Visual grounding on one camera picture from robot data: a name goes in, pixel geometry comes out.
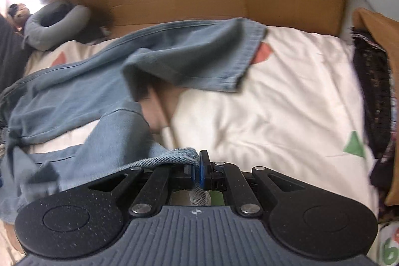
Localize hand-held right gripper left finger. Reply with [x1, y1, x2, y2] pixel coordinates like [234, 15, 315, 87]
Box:
[89, 163, 198, 217]

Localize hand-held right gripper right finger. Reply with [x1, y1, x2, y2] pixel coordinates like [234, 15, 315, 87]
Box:
[199, 150, 305, 217]

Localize light blue jeans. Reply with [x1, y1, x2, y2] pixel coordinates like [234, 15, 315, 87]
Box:
[0, 17, 269, 224]

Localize cream bear-print blanket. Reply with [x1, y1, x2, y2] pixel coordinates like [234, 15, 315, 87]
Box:
[22, 26, 380, 224]

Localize black cloth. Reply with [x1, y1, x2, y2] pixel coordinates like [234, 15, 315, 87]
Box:
[75, 17, 113, 45]

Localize dark patterned folded garment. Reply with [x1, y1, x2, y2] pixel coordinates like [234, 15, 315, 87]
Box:
[351, 26, 394, 190]

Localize white green-print bag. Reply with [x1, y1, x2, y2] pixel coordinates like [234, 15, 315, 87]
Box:
[376, 221, 399, 266]

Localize grey neck pillow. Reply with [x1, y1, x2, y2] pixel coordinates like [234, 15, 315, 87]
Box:
[22, 1, 92, 51]

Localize dark grey pillow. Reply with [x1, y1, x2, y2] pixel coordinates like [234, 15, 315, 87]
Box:
[0, 15, 32, 92]

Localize brown teddy bear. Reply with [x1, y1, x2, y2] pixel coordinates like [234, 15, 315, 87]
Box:
[8, 2, 32, 34]

